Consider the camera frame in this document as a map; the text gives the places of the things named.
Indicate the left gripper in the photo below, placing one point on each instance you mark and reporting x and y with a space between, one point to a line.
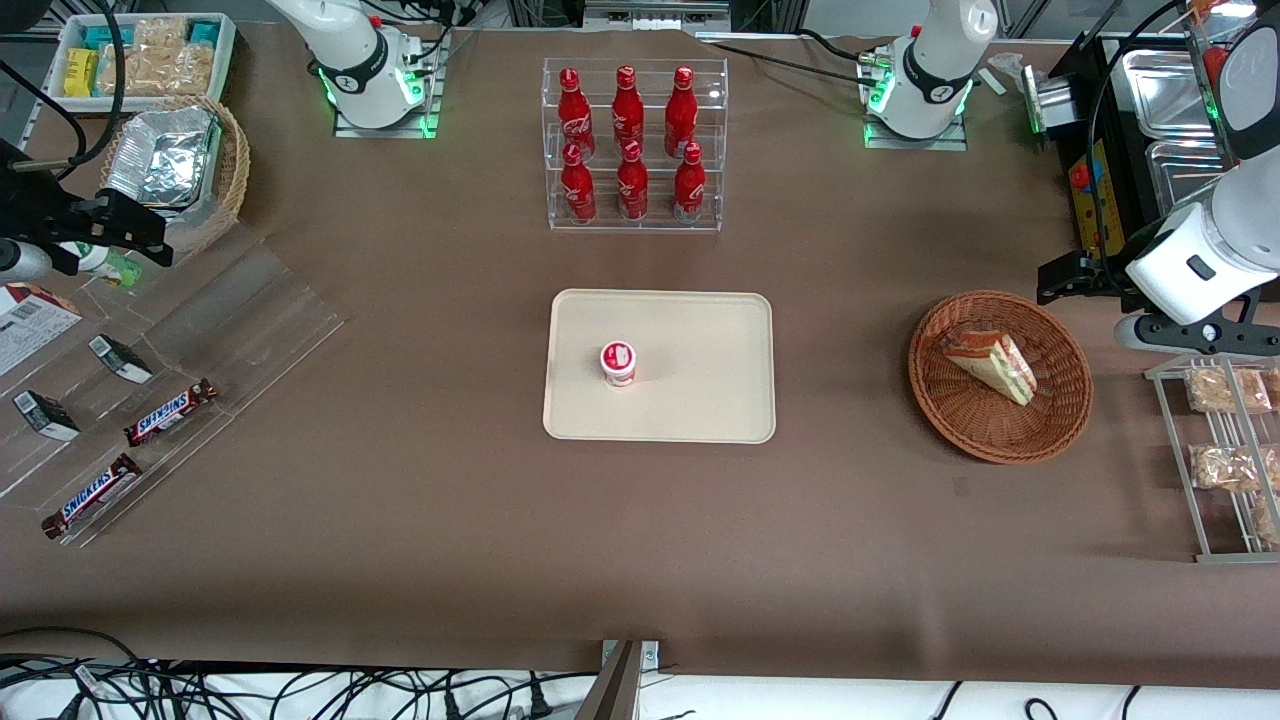
1104 269

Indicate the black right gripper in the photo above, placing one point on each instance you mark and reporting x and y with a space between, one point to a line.
36 210

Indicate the triangle sandwich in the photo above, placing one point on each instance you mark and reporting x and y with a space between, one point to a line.
990 362

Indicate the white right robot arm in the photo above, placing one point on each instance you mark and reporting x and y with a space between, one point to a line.
350 55

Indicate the tan wicker basket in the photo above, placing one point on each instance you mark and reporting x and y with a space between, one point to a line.
232 170

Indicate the brown round wicker basket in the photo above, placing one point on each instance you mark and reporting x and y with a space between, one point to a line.
985 425

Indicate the beige plastic tray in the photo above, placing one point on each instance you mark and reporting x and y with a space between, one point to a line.
690 400

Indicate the green white drink bottle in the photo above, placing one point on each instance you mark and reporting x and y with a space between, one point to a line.
110 268

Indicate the stacked aluminium foil trays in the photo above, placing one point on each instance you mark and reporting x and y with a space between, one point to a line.
165 160

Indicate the red round knob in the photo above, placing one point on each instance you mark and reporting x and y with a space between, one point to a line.
1080 177

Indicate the small black white box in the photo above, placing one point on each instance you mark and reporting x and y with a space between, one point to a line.
45 415
120 358

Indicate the white box with barcode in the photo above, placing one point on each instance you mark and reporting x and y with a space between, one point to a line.
30 325

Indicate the steel warmer pan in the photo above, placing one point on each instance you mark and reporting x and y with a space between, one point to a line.
1185 175
1165 90

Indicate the clear acrylic stepped display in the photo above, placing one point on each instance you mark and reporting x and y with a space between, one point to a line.
240 320

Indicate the black food warmer appliance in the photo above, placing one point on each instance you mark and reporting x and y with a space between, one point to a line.
1085 130

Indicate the yellow snack packet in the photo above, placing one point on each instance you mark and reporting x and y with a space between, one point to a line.
81 72

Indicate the clear bagged pastry snacks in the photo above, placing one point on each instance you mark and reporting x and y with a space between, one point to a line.
160 65

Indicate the silver metal box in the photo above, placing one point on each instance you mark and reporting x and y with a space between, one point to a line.
1050 100

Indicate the clear bagged brown snack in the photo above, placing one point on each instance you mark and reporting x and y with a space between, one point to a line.
1225 466
1225 390
1268 520

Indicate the brown Snickers bar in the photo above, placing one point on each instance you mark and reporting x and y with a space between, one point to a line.
170 413
92 496

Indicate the teal snack packet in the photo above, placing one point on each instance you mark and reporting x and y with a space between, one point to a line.
105 37
204 33

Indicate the white plastic bin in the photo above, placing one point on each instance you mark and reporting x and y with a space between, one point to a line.
228 50

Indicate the crumpled clear plastic wrapper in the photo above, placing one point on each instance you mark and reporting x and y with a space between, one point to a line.
1005 68

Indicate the red cola bottle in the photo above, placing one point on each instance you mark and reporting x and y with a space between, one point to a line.
632 190
627 110
578 190
689 190
572 110
681 110

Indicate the clear acrylic bottle rack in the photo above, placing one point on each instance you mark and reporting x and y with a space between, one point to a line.
635 222

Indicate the red white yogurt cup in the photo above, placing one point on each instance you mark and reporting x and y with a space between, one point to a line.
618 362

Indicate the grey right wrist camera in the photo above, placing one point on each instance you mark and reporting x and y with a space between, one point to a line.
22 260

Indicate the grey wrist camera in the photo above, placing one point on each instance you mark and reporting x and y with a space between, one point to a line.
1190 338
22 260

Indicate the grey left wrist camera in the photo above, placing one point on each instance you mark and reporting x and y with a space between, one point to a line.
1190 338

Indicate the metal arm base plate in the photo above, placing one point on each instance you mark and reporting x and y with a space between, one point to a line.
425 110
915 143

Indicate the metal table edge bracket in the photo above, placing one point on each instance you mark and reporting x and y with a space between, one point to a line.
648 655

